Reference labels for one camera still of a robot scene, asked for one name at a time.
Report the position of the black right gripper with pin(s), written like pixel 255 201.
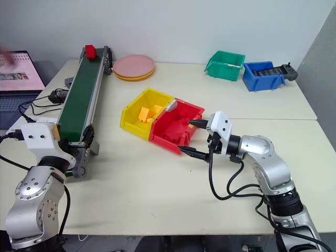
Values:
pixel 215 145

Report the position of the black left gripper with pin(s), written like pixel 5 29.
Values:
pixel 67 147

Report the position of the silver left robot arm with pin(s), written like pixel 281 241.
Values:
pixel 34 189

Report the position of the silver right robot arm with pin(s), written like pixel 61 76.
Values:
pixel 270 168

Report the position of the green conveyor belt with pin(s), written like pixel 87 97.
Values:
pixel 78 92

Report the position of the person's hand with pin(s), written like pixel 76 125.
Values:
pixel 6 56

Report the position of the red toy block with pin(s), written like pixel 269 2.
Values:
pixel 90 52
pixel 172 134
pixel 182 120

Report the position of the red plastic bin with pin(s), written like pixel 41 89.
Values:
pixel 158 132

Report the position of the grey wedge piece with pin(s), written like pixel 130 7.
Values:
pixel 172 106

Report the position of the black power adapter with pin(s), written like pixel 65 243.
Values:
pixel 57 95

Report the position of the yellow plastic bin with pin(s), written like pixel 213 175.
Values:
pixel 131 124

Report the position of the small grey controller box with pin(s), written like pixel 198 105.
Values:
pixel 69 81

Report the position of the green plastic bin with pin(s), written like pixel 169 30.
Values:
pixel 223 72

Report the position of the yellow plate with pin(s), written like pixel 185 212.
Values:
pixel 136 78

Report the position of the blue plastic bin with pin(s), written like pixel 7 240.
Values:
pixel 262 82

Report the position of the laptop computer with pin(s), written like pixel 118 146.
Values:
pixel 21 68

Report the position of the pink plate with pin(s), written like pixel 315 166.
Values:
pixel 134 65

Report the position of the dark grey gripper device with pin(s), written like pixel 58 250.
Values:
pixel 287 72

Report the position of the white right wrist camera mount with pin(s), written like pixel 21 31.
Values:
pixel 220 126

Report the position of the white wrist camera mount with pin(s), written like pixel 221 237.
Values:
pixel 39 139
pixel 220 126

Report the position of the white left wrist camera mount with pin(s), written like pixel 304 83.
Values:
pixel 39 139

